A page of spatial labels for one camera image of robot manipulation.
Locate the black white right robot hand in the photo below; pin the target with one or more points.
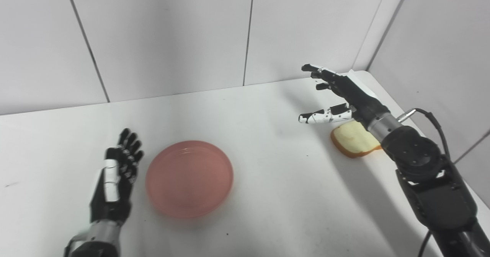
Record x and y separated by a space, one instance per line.
363 102

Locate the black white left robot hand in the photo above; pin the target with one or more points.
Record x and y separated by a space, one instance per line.
113 209

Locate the slice of bread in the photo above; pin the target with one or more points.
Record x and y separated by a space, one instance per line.
352 140

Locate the pink round plate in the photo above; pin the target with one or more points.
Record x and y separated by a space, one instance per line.
189 178

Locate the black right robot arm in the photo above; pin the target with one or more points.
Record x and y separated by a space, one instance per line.
436 196

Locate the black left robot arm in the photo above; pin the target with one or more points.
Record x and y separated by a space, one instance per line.
95 245

